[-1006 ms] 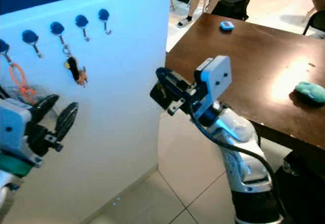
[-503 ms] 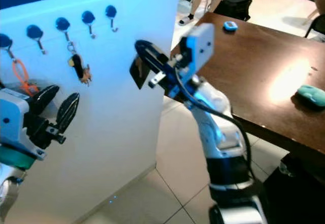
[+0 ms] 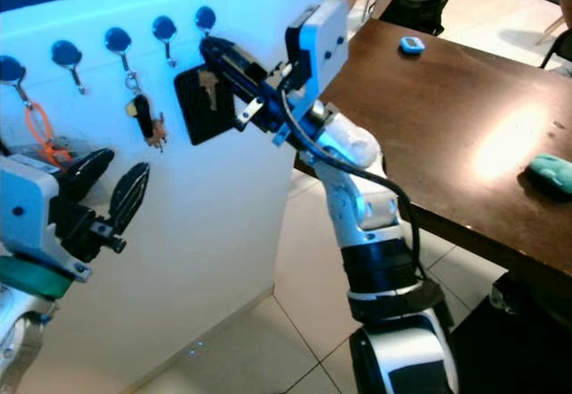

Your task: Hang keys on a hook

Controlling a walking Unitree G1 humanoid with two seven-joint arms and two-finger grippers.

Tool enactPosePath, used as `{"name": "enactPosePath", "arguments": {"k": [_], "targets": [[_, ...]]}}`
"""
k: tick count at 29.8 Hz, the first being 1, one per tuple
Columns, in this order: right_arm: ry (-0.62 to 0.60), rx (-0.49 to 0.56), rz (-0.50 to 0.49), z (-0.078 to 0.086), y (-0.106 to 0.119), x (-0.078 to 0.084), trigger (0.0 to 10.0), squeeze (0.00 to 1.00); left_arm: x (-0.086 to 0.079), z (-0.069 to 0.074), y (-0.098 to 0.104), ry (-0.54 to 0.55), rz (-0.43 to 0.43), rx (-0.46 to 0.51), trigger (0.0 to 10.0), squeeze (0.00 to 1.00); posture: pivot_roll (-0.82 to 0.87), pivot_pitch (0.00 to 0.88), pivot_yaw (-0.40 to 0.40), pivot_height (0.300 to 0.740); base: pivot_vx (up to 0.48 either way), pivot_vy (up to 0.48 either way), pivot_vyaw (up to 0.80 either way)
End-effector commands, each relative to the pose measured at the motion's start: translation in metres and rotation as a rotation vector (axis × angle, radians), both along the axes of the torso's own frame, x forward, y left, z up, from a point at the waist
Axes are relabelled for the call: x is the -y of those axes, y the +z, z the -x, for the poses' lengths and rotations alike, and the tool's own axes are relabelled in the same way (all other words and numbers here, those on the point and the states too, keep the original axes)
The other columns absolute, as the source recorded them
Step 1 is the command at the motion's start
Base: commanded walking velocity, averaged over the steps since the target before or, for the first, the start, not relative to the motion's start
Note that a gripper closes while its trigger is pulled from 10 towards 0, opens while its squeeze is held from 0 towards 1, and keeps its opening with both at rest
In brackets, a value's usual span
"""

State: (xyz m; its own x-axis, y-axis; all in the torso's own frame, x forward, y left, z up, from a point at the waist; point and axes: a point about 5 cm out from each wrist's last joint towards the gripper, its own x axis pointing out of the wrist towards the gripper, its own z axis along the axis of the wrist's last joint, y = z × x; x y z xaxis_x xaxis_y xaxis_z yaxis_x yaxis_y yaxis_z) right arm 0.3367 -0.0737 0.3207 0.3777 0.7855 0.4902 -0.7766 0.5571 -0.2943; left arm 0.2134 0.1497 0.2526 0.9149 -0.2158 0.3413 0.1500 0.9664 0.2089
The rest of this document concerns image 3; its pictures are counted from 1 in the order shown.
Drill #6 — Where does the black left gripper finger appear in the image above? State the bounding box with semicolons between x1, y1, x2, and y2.
109;162;151;234
64;148;115;203

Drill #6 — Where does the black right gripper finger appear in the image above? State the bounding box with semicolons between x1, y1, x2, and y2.
213;62;260;107
201;37;276;87

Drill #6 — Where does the key with black leather fob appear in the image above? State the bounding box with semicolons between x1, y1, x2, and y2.
173;63;226;147

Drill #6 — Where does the key bunch with black fob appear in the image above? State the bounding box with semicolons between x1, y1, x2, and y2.
125;72;169;152

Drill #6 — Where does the small blue round object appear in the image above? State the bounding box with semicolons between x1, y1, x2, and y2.
399;36;426;57

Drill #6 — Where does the black luggage bag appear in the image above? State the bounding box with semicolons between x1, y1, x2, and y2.
377;0;450;36

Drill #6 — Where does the dark brown wooden table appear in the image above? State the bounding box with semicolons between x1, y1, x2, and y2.
290;19;572;279

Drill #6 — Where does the teal soft object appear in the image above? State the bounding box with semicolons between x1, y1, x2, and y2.
526;153;572;200

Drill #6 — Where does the black bulky object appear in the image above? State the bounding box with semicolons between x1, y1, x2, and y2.
447;273;572;394

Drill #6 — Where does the clear badge holder orange lanyard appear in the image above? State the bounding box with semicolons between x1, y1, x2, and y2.
4;99;74;176

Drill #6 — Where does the blue round wall hook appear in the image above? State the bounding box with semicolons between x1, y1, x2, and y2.
0;54;37;105
153;15;178;67
52;40;88;96
105;27;135;78
195;5;217;39

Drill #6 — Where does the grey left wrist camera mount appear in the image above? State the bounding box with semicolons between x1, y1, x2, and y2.
0;155;95;281

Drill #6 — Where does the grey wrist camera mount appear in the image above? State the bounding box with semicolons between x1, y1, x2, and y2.
0;155;95;281
286;0;349;100

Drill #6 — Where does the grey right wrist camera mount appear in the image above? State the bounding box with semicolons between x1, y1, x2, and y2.
286;0;349;100

